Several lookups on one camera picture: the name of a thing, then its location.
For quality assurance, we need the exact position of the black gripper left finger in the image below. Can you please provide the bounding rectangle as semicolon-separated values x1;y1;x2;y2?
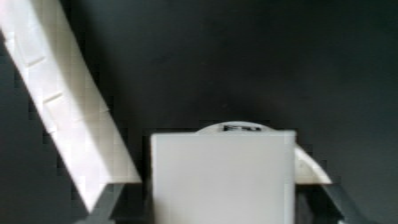
72;183;151;224

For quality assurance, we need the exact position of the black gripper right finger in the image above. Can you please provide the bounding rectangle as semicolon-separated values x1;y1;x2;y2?
293;184;362;224

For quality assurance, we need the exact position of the white round stool seat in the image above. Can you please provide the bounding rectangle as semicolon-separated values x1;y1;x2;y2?
197;121;332;185

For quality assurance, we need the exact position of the white stool leg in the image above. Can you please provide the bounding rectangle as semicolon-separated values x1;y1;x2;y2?
151;131;294;224

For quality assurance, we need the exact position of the white front fence rail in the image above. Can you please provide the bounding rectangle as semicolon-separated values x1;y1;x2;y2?
0;0;140;209

